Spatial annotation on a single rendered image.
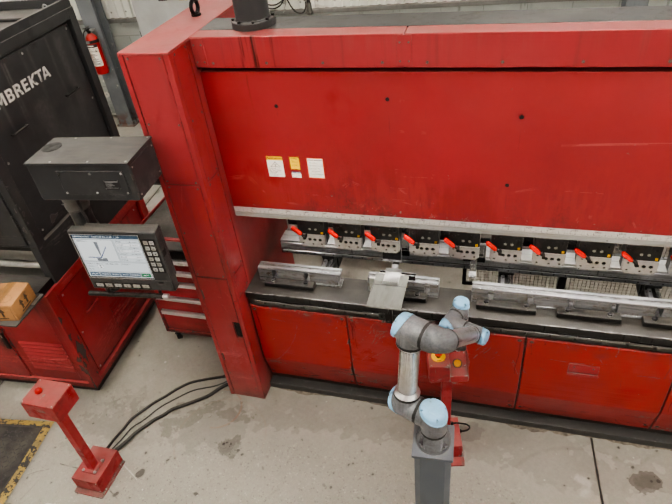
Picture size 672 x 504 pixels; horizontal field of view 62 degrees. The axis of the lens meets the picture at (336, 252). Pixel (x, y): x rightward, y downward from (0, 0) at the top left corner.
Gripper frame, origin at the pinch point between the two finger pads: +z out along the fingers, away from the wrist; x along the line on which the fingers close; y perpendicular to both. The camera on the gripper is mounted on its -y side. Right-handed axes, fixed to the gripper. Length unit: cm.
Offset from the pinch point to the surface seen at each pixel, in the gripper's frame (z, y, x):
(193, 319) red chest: 63, 84, 172
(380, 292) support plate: -13.7, 29.7, 37.3
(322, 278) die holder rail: -5, 51, 70
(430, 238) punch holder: -41, 39, 11
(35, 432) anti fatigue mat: 84, 11, 268
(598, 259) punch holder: -39, 20, -66
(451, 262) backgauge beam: -4, 60, -4
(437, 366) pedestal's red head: 5.4, -5.0, 10.8
